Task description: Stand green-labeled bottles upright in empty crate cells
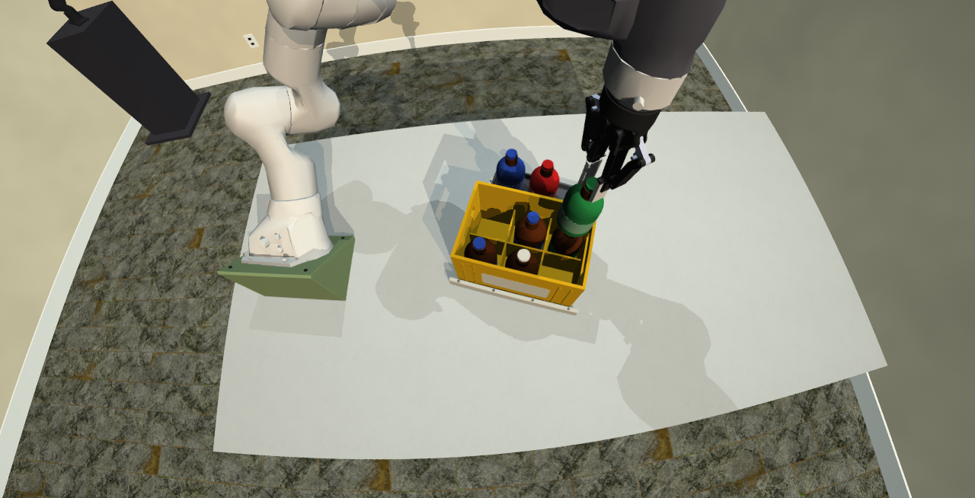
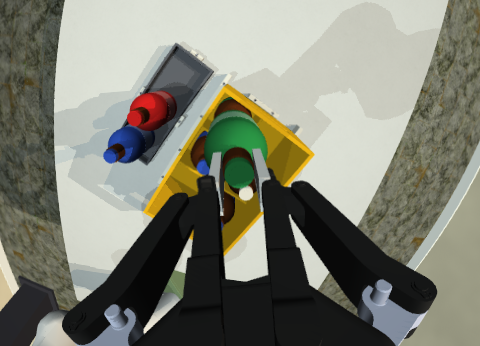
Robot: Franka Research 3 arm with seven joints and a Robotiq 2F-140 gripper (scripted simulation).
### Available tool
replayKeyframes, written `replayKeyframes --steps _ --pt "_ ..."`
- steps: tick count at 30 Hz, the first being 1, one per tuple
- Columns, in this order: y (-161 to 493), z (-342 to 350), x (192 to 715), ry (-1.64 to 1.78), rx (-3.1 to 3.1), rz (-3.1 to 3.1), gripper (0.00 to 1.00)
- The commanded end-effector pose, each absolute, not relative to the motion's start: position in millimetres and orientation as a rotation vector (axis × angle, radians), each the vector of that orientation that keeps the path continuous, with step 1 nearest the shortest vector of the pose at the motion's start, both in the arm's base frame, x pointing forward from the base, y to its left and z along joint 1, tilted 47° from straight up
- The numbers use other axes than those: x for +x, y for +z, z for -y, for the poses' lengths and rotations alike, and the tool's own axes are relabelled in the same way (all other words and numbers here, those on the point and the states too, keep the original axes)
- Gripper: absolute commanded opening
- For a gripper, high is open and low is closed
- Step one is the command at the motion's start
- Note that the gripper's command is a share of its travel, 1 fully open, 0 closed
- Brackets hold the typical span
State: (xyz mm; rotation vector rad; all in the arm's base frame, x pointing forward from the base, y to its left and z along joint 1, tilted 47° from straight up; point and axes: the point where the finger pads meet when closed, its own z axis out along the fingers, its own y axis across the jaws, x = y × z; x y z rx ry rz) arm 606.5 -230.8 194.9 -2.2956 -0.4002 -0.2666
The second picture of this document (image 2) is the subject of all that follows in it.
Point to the red bottle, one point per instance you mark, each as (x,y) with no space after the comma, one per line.
(155,109)

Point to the brown bottle with green cap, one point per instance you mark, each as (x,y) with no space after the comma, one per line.
(231,104)

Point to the green bottle with pale green label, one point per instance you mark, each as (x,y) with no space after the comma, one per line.
(234,133)

